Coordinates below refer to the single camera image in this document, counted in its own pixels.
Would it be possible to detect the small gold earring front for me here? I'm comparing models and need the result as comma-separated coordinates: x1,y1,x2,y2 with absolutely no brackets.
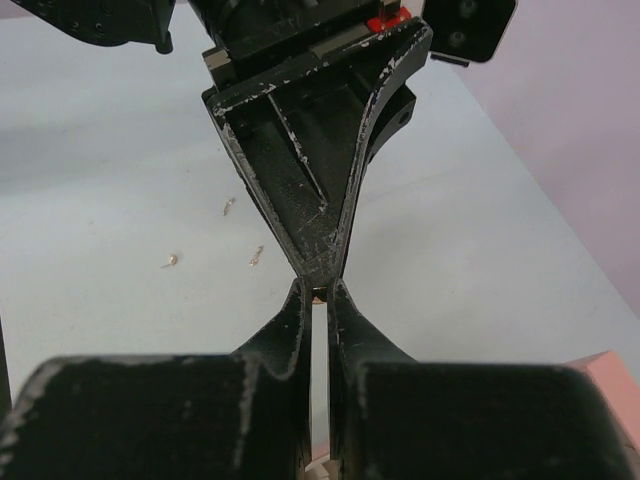
162,254,179,268

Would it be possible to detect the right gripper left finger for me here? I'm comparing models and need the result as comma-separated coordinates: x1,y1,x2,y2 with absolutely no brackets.
1,278,312,479

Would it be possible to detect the pink open jewelry box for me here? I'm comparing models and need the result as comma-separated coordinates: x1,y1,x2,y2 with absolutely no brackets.
567,351,639,454

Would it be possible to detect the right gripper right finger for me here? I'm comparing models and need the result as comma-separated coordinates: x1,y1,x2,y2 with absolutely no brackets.
327,280,634,479

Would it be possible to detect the beige ring cushion block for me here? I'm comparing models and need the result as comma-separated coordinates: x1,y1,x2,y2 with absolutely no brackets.
304,459,335,480

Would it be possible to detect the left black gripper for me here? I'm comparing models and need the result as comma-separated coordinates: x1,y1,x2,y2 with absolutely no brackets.
184,0,434,281

